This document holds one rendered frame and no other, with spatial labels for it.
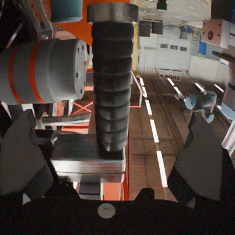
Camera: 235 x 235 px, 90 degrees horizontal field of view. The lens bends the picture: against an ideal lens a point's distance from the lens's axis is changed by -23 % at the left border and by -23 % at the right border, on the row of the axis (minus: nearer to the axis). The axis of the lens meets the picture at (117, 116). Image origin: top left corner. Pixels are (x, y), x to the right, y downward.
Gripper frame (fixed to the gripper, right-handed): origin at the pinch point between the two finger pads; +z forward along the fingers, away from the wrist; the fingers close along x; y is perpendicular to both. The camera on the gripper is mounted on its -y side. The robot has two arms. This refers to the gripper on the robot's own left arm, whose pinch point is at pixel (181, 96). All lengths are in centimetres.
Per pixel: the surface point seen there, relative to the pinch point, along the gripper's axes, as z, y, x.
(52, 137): -66, 16, 82
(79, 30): -13, 37, 80
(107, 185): -17, -84, 52
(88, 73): -44, 23, 74
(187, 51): 1046, 19, -804
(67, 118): -55, 14, 80
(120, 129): -78, 28, 73
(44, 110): -39, 7, 90
